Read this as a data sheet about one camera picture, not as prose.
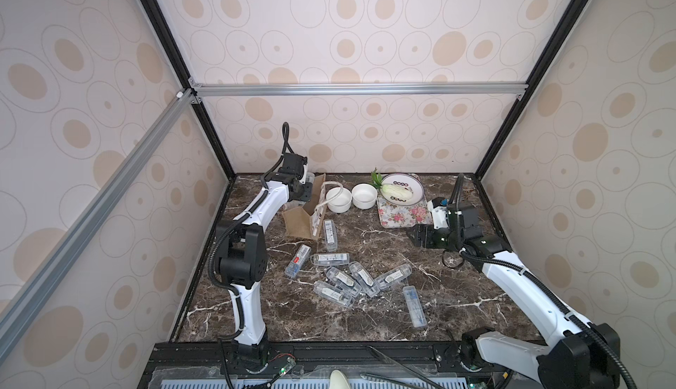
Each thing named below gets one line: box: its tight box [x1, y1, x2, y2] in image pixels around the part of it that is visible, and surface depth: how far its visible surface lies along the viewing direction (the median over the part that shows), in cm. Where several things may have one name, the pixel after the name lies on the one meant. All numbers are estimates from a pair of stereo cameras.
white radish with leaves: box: [371, 167, 414, 200], surface depth 111 cm
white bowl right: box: [352, 183, 378, 211], surface depth 111 cm
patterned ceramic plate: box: [379, 172, 425, 206], surface depth 115 cm
